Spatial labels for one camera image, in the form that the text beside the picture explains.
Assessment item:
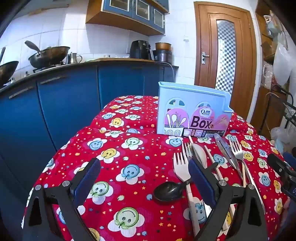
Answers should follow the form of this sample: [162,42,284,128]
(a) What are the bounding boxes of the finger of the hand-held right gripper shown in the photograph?
[268,153,296,180]
[283,152,296,164]

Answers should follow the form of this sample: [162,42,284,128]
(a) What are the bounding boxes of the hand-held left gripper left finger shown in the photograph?
[23,158,102,241]

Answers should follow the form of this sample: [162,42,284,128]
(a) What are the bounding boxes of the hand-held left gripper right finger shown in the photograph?
[188,159,269,241]

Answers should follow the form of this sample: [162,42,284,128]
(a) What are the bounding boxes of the cream plastic fork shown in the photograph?
[173,152,201,235]

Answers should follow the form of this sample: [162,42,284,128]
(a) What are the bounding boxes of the cream long-handled spoon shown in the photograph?
[191,143,208,169]

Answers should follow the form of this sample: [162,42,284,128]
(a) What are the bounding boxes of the metal fork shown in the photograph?
[228,137,266,210]
[182,142,194,161]

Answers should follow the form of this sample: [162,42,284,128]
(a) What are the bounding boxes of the wooden chopstick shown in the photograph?
[241,161,247,188]

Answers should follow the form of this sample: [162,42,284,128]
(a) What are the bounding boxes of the black spoon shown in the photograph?
[153,162,219,205]

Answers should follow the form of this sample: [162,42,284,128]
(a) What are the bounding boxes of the light blue utensil box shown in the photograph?
[157,81,233,138]

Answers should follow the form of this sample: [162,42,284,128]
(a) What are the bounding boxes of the light blue packet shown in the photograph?
[274,138,285,153]

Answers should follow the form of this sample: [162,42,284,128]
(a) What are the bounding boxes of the clear plastic bag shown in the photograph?
[270,126,296,145]

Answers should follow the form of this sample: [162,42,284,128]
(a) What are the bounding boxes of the black metal rack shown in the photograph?
[259,85,296,139]

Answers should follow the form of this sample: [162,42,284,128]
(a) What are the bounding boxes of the red printed tablecloth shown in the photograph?
[22,95,289,241]

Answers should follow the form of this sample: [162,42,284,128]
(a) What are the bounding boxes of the blue kitchen base cabinet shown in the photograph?
[0,59,179,209]

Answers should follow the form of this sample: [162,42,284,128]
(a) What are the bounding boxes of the white plastic bag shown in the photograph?
[273,43,291,86]

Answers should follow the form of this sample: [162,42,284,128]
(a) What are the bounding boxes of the gas stove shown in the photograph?
[32,62,67,73]

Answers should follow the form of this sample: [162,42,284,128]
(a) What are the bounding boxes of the metal pitcher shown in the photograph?
[67,52,83,65]

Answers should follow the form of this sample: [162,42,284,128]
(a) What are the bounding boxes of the wooden shelf unit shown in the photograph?
[255,0,292,139]

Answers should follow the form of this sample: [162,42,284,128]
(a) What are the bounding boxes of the large dark wok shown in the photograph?
[25,40,70,69]

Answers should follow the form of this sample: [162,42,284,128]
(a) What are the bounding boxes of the black rice cooker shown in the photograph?
[152,49,173,64]

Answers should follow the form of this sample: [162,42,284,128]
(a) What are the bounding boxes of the small dark wok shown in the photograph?
[0,47,19,87]

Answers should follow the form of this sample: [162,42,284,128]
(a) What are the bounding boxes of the black air fryer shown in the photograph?
[129,40,152,60]

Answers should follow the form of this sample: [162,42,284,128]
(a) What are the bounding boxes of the brown pot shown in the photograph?
[155,42,172,51]

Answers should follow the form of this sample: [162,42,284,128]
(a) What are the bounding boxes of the wooden door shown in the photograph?
[194,1,258,121]

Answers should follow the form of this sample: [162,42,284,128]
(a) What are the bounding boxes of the white power cable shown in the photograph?
[162,61,176,82]

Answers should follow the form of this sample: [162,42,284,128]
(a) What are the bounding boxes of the blue wall cabinet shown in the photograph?
[85,0,169,36]

